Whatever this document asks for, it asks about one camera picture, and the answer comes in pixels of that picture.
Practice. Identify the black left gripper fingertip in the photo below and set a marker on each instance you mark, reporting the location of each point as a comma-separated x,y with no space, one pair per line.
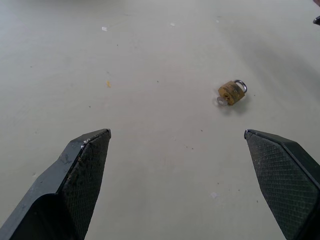
317,20

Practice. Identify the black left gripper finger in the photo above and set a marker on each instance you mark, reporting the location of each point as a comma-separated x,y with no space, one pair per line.
75,180
282,175

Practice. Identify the silver key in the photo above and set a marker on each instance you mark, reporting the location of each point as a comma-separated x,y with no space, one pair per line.
221,100

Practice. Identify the brass padlock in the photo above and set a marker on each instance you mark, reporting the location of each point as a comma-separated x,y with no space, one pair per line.
231,91

